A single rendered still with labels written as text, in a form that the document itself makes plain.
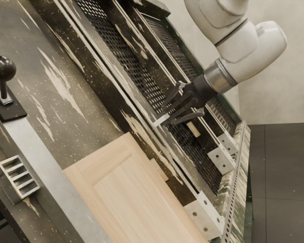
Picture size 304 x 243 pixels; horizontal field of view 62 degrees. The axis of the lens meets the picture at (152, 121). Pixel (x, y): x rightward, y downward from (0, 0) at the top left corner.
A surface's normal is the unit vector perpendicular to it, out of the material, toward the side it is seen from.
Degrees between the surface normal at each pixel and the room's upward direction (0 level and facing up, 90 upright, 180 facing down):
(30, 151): 60
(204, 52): 90
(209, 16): 114
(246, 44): 93
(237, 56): 96
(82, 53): 90
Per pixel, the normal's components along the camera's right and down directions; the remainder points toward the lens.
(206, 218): -0.37, 0.23
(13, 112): 0.72, -0.54
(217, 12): -0.55, 0.66
